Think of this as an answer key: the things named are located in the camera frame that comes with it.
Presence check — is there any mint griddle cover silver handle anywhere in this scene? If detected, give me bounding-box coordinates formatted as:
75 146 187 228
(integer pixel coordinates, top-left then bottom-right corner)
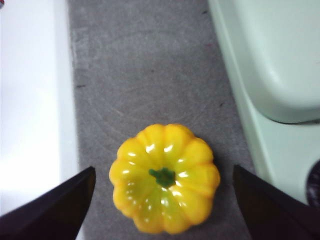
212 0 320 124

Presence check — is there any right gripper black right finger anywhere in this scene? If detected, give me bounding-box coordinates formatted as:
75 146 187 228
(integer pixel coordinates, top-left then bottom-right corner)
232 164 320 240

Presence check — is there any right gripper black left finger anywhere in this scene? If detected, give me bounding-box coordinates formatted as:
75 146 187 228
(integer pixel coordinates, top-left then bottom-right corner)
0 166 97 240

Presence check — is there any mint green cooker base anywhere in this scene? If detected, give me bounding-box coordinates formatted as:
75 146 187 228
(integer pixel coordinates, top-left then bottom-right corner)
207 0 320 208

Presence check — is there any yellow toy pumpkin green stem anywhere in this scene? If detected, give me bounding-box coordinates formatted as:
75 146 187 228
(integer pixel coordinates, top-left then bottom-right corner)
108 123 221 235

